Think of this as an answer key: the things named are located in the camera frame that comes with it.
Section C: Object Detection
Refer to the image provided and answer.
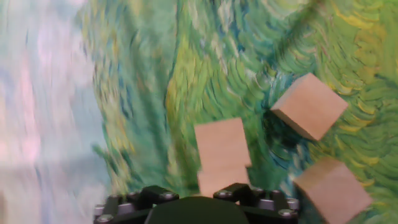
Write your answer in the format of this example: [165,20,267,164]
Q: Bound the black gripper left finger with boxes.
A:
[93,185,180,224]

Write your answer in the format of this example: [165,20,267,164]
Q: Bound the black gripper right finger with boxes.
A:
[213,182,300,224]

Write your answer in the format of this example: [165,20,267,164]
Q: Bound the green blue painted cloth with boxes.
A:
[0,0,398,224]

